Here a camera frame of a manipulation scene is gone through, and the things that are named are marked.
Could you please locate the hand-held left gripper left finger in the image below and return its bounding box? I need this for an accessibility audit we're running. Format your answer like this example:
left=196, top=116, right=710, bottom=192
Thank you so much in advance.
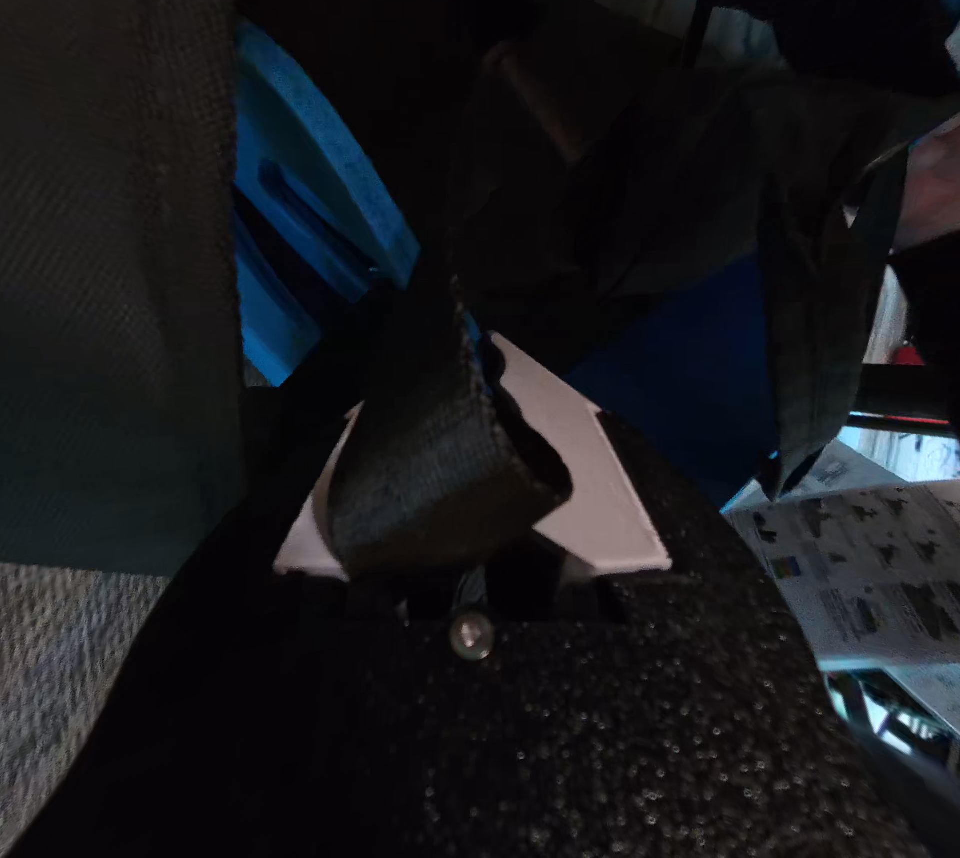
left=272, top=402, right=366, bottom=580

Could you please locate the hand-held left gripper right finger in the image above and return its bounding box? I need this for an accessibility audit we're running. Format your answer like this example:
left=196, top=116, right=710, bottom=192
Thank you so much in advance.
left=486, top=331, right=672, bottom=580

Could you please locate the black woven strap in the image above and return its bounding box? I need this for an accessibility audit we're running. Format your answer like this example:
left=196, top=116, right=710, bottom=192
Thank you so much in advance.
left=327, top=276, right=576, bottom=579

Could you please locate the printed instruction sheet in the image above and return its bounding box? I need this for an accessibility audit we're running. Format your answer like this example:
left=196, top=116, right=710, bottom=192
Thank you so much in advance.
left=721, top=438, right=960, bottom=668

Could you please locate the dark cloth bag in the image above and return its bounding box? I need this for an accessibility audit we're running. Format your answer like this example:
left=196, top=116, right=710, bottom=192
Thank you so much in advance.
left=420, top=0, right=912, bottom=499

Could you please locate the black metal bar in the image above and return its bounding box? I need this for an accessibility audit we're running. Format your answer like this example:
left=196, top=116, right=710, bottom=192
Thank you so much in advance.
left=847, top=363, right=960, bottom=433

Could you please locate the grey fabric panel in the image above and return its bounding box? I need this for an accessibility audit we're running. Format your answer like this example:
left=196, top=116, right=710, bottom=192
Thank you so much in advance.
left=0, top=0, right=247, bottom=578

